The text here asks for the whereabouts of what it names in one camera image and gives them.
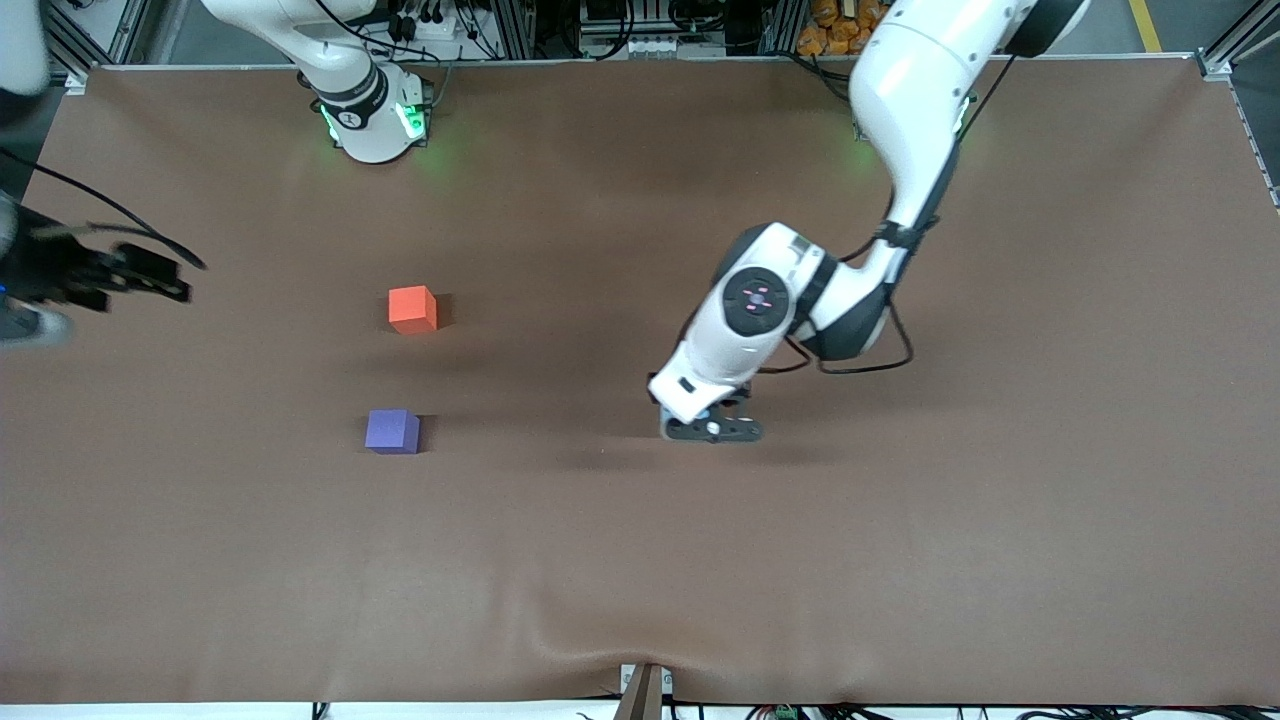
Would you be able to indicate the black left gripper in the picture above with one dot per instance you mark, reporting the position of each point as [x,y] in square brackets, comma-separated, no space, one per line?
[743,390]

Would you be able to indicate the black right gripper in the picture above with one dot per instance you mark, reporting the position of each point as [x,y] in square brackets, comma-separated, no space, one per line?
[50,268]

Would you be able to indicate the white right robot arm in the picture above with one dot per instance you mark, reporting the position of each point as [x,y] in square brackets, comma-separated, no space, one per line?
[365,120]

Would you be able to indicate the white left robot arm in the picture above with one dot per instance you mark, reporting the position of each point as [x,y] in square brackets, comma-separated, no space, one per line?
[915,90]

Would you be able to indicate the orange foam block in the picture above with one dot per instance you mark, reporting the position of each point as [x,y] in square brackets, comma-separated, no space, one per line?
[412,310]

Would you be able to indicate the purple foam block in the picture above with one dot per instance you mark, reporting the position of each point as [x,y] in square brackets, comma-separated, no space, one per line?
[392,432]

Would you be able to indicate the white connector block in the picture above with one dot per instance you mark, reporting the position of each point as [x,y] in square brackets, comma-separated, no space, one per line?
[640,47]

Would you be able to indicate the brown table cover sheet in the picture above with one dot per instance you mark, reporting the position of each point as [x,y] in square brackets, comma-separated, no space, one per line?
[640,560]

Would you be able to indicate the green terminal connector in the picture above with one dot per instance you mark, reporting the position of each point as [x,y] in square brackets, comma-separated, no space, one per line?
[785,713]

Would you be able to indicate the white power strip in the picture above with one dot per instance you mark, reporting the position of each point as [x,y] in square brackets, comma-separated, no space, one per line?
[440,28]

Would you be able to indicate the pile of orange packets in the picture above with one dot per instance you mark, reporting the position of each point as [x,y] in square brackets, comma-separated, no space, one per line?
[830,30]

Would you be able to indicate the aluminium frame profile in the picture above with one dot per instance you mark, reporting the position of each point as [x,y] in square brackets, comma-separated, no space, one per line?
[515,28]
[1235,40]
[778,25]
[70,50]

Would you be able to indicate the white metal bracket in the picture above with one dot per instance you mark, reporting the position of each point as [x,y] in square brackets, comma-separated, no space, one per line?
[627,676]

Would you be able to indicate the brown wooden post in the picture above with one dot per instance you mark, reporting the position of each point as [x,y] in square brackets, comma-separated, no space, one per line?
[642,700]

